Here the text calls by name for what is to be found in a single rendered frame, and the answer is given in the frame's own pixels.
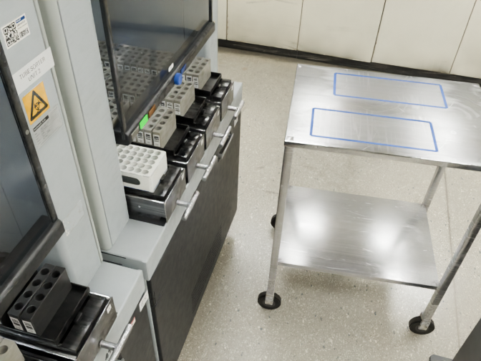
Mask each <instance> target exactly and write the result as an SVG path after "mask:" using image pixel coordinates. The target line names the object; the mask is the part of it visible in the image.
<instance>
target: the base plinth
mask: <svg viewBox="0 0 481 361"><path fill-rule="evenodd" d="M218 47H227V48H231V49H240V50H245V51H250V52H259V53H264V54H272V55H277V56H282V57H291V58H296V59H304V60H308V61H314V62H323V63H327V64H336V65H341V66H346V67H355V68H359V69H368V70H373V71H378V72H387V73H392V74H400V75H405V76H412V77H424V78H431V79H438V80H450V81H457V82H469V83H476V84H479V85H480V87H481V79H480V78H475V77H466V76H462V75H457V74H450V73H449V74H447V73H443V72H433V71H429V70H423V69H415V68H409V67H400V66H395V65H390V64H382V63H376V62H363V61H358V60H353V59H345V58H340V57H332V56H328V55H323V54H316V53H311V52H303V51H298V50H292V49H284V48H278V47H270V46H264V45H259V44H250V43H245V42H236V41H231V40H227V39H218Z"/></svg>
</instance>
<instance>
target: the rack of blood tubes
mask: <svg viewBox="0 0 481 361"><path fill-rule="evenodd" d="M116 146H117V154H118V158H119V162H120V170H121V174H122V182H123V186H127V187H131V188H136V189H140V190H144V191H149V192H151V193H154V192H155V189H156V188H157V186H158V185H159V183H160V179H161V177H162V175H163V174H165V173H166V171H167V170H166V169H167V158H166V152H165V151H162V150H156V149H152V148H145V147H142V146H138V145H131V144H130V145H128V146H126V145H119V144H116ZM158 182H159V183H158Z"/></svg>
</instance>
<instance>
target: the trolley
mask: <svg viewBox="0 0 481 361"><path fill-rule="evenodd" d="M283 145H284V152H283V163H282V170H281V181H280V188H279V194H278V205H277V212H276V214H275V215H273V216H272V217H271V225H272V227H274V228H275V229H274V235H273V247H272V253H271V265H270V271H269V277H268V286H267V290H266V291H265V292H261V293H260V294H259V295H258V304H259V305H260V306H261V307H263V308H265V309H277V308H278V307H280V305H281V297H280V296H279V295H278V294H277V293H275V288H274V287H275V281H276V271H277V266H278V265H279V266H287V267H292V268H297V269H306V270H311V271H320V272H324V273H330V274H338V275H343V276H352V277H356V278H361V279H370V280H375V281H383V282H389V283H393V284H402V285H407V286H412V287H421V288H425V289H434V290H435V291H434V294H433V295H432V298H431V299H430V301H429V303H428V305H427V307H426V309H425V311H424V312H421V314H420V315H419V316H418V317H413V318H411V319H410V320H409V329H410V330H411V331H412V332H413V333H415V334H429V333H431V332H433V331H434V329H435V327H434V321H433V320H432V316H433V315H434V313H435V311H436V309H437V308H438V306H439V303H440V302H441V300H442V298H443V296H444V294H445V293H446V291H447V289H448V287H449V285H450V284H451V282H452V280H453V279H454V277H455V274H456V273H457V271H458V269H459V267H460V265H461V263H462V262H463V260H464V258H465V257H466V255H467V252H468V251H469V249H470V247H471V245H472V243H473V242H474V240H475V238H476V236H477V235H478V233H479V231H480V229H481V203H480V205H479V207H478V209H477V211H476V213H475V215H474V217H473V219H472V220H471V222H470V224H469V226H468V228H467V230H466V232H465V235H464V236H463V237H462V240H461V242H460V244H459V246H458V247H457V250H456V252H455V253H454V255H453V257H452V259H451V261H450V263H449V265H448V267H447V269H446V270H445V272H444V274H443V276H442V278H441V280H440V282H439V280H438V276H437V268H436V264H435V259H434V252H433V247H432V240H431V235H430V231H429V223H428V219H427V211H428V209H429V206H430V203H431V202H432V199H433V197H434V194H435V192H436V190H437V187H438V185H439V182H440V180H441V178H442V175H443V173H444V170H445V168H457V169H463V170H473V171H480V172H481V88H480V85H479V84H476V83H469V82H457V81H450V80H438V79H431V78H424V77H412V76H405V75H398V74H386V73H379V72H367V71H360V70H353V69H341V68H334V67H322V66H315V65H308V64H297V67H296V75H295V80H294V84H293V92H292V97H291V104H290V109H289V114H288V122H287V126H286V134H285V139H284V144H283ZM293 148H303V149H309V150H319V151H325V152H331V153H341V154H347V155H358V156H364V157H370V158H380V159H386V160H396V161H402V162H408V163H419V164H425V165H435V166H437V168H436V170H435V172H434V175H433V177H432V180H431V183H430V185H429V188H428V190H427V192H426V195H425V197H424V200H423V202H422V203H413V202H407V201H398V200H392V199H386V198H377V197H371V196H361V195H356V194H350V193H340V192H335V191H325V190H319V189H314V188H304V187H299V186H289V179H290V174H291V164H292V158H293Z"/></svg>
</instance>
